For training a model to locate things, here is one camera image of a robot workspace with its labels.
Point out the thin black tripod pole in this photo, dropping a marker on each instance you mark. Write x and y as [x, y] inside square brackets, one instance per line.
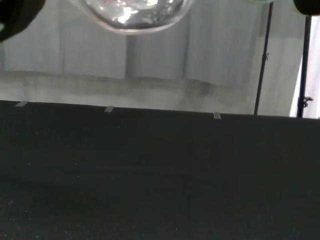
[262, 62]

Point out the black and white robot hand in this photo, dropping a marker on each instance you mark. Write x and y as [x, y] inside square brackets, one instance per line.
[15, 15]

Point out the pale grey backdrop curtain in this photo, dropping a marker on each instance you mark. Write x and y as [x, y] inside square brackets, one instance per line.
[150, 55]

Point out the grey tape strip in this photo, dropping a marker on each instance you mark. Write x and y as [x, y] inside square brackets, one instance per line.
[109, 109]
[217, 115]
[22, 103]

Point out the thick black tripod pole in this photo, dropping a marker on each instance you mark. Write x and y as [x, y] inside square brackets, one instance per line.
[304, 67]

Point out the black bench cloth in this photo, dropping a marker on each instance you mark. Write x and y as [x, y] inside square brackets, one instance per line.
[160, 175]

